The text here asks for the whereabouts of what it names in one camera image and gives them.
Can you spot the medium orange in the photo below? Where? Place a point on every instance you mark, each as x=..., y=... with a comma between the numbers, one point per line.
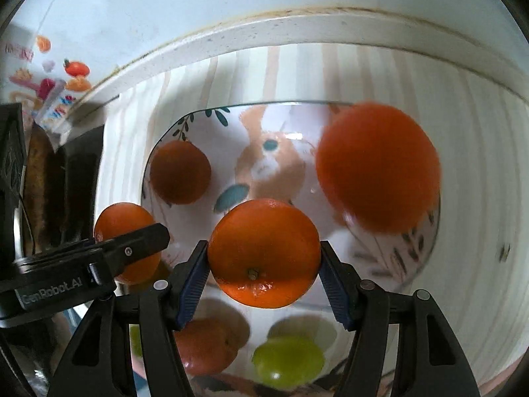
x=264, y=248

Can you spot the large orange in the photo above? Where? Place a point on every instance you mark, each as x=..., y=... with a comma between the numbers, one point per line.
x=378, y=165

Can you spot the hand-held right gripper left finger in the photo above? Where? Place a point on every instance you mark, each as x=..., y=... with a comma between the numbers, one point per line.
x=192, y=293

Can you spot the large green apple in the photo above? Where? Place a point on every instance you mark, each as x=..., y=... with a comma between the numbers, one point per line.
x=289, y=362

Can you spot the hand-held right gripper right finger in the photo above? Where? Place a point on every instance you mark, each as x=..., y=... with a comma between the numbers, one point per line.
x=334, y=293

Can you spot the black induction stove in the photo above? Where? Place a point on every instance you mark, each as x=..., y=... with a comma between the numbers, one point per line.
x=80, y=182

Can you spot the colourful wall sticker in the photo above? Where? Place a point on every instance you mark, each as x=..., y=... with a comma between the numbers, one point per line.
x=76, y=68

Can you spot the reddish brown fruit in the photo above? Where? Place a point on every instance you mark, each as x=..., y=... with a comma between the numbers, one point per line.
x=208, y=351

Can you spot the white painted plate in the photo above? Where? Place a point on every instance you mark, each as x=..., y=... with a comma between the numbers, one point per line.
x=268, y=165

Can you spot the dark small orange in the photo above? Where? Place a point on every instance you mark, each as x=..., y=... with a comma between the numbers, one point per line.
x=179, y=171

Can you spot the black textured object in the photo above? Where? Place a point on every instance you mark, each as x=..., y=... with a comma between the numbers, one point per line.
x=9, y=153

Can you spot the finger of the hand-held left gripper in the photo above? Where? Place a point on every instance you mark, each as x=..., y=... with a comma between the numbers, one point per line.
x=136, y=245

